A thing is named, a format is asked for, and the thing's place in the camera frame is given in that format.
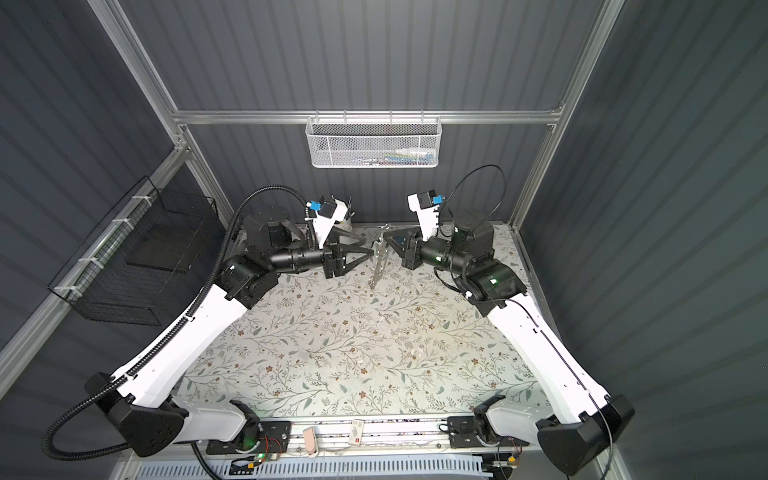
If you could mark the black wire wall basket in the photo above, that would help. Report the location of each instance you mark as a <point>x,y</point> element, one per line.
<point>148,263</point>

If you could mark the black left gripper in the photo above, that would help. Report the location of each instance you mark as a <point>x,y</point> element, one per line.
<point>333,260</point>

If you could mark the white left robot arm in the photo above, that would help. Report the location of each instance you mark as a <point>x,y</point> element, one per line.
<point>143,410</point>

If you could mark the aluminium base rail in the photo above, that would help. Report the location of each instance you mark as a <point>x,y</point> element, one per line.
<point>361,436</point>

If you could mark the silver metal carabiner key holder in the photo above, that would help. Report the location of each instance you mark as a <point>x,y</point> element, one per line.
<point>381,251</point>

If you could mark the white wire mesh basket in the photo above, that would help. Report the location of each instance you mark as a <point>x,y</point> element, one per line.
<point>398,145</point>

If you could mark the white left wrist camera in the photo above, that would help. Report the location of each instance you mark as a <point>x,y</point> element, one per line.
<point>323,216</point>

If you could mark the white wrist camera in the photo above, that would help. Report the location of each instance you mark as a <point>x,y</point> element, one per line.
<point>323,216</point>
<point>426,205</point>

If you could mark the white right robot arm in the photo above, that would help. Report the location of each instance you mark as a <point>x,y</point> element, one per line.
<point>582,419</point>

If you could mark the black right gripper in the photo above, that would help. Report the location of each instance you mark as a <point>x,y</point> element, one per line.
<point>410,250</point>

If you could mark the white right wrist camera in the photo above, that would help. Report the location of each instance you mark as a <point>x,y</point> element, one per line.
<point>426,205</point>

